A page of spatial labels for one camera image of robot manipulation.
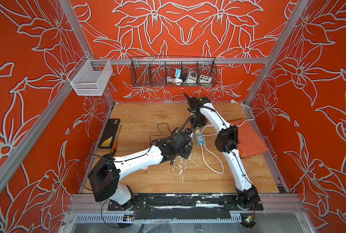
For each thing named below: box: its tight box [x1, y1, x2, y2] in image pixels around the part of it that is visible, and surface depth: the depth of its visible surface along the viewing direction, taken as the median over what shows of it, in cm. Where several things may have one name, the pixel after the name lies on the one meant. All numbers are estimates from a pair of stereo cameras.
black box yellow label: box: [97, 118, 121, 150], surface depth 100 cm
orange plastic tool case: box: [228, 118, 268, 159], surface depth 91 cm
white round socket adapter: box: [185, 69, 198, 84], surface depth 93 cm
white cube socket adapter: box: [199, 74, 213, 87], surface depth 96 cm
